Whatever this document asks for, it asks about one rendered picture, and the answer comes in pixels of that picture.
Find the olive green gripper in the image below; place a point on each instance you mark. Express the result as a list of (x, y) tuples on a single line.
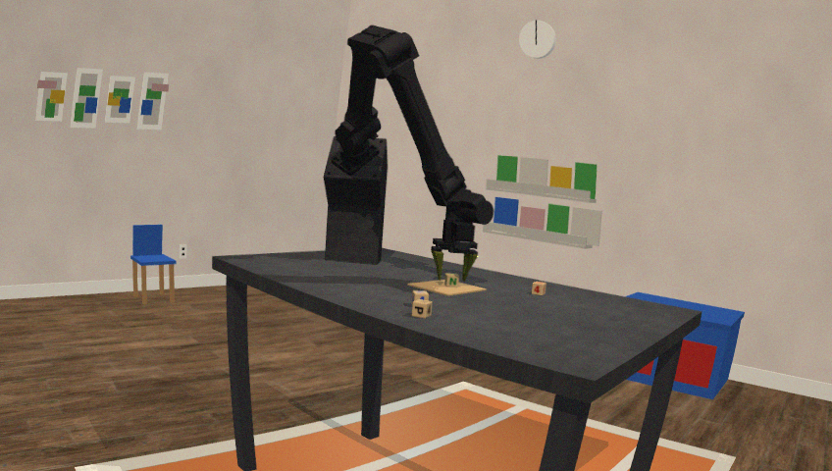
[(471, 254)]

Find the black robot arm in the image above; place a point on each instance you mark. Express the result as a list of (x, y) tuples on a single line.
[(388, 59)]

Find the tan flat mat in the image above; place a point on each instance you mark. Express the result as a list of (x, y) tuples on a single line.
[(441, 288)]

